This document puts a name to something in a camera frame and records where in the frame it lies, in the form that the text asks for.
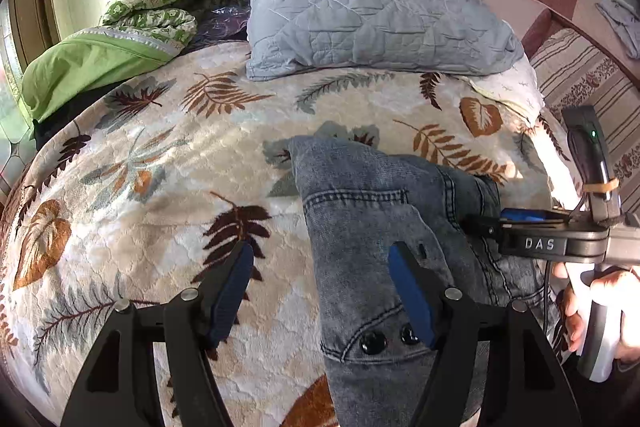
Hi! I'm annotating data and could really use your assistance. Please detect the grey denim pants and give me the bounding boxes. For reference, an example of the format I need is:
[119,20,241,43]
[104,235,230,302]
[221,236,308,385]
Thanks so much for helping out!
[287,134,563,427]

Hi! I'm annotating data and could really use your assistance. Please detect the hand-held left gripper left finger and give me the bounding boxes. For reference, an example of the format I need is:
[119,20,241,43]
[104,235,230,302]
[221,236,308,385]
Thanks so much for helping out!
[60,240,256,427]

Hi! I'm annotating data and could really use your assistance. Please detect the leaf print blanket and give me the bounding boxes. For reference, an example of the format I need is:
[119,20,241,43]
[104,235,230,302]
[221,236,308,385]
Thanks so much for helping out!
[0,42,581,427]

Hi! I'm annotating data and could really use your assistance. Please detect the white crumpled cloth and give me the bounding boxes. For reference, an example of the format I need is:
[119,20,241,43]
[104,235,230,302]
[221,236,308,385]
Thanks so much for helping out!
[595,0,640,58]

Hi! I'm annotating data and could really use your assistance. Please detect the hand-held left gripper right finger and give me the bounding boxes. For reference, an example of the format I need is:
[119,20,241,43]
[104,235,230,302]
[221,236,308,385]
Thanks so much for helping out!
[387,242,583,427]

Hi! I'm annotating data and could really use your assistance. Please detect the person's right hand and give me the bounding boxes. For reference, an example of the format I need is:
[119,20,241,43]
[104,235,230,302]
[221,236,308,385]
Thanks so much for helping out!
[552,259,640,364]

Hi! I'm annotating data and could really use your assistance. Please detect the dark purple cloth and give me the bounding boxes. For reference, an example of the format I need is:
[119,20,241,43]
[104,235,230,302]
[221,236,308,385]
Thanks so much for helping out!
[187,0,253,52]

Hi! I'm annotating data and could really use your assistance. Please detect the grey quilted pillow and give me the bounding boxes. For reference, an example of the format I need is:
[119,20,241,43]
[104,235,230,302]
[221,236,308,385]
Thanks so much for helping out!
[245,0,525,82]

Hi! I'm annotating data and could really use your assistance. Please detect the striped sofa back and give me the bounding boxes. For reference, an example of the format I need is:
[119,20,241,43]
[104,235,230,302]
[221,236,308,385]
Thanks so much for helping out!
[480,0,640,214]

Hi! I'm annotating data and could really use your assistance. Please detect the white leaf print pillow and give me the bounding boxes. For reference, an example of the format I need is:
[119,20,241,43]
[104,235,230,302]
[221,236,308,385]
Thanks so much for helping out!
[470,56,546,128]

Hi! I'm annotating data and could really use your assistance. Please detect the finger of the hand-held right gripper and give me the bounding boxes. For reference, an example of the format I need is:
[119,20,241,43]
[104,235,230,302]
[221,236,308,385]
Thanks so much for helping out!
[462,207,572,239]

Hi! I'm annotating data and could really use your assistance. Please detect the green patterned quilt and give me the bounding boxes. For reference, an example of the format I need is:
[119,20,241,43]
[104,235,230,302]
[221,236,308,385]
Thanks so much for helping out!
[20,0,256,122]

